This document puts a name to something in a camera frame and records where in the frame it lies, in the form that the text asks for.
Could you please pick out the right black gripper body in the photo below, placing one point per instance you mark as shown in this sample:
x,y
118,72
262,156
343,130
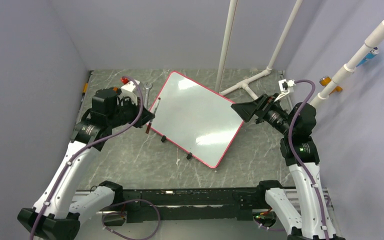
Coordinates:
x,y
266,103

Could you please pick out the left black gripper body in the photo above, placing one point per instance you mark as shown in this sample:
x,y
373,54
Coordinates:
x,y
130,112

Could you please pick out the red framed whiteboard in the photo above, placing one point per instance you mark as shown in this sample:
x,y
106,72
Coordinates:
x,y
195,118

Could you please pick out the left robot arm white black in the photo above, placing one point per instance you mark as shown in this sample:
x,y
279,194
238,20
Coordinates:
x,y
55,216

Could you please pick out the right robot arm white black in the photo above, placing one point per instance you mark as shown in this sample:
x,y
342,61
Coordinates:
x,y
312,220

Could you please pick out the silver open-end wrench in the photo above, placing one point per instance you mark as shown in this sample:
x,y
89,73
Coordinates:
x,y
148,86

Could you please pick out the white PVC pipe right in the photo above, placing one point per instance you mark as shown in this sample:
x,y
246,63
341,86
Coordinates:
x,y
373,40

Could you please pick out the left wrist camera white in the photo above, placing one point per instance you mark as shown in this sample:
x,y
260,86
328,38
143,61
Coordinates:
x,y
128,89

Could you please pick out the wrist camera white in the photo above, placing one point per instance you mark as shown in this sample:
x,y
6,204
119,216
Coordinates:
x,y
128,89
286,87

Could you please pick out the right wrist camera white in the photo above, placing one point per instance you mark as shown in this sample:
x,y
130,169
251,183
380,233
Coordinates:
x,y
286,87

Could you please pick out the white PVC pipe frame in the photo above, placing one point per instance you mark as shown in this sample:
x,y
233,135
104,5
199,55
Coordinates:
x,y
255,32

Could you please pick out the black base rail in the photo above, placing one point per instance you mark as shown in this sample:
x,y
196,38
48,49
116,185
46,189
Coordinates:
x,y
239,203

